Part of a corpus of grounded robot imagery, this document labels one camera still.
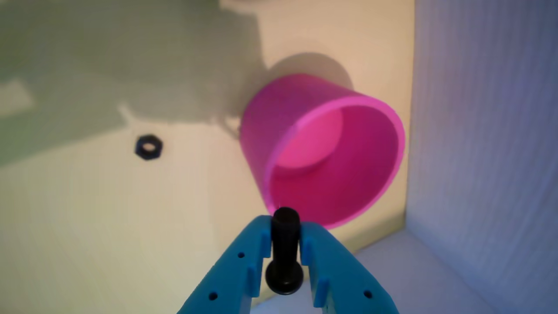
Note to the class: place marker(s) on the pink round cup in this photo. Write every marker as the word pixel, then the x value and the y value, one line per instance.
pixel 331 174

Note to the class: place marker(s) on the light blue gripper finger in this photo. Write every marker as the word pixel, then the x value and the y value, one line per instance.
pixel 231 274
pixel 344 279

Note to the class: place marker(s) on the yellow paper mat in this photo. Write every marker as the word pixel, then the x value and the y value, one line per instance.
pixel 87 226

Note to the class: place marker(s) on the black bolt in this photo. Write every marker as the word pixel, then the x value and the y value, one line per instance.
pixel 284 257

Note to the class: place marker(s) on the black hex nut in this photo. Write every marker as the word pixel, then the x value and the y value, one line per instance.
pixel 149 147

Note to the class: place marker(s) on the white corrugated board enclosure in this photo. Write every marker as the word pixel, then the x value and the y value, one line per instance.
pixel 484 152

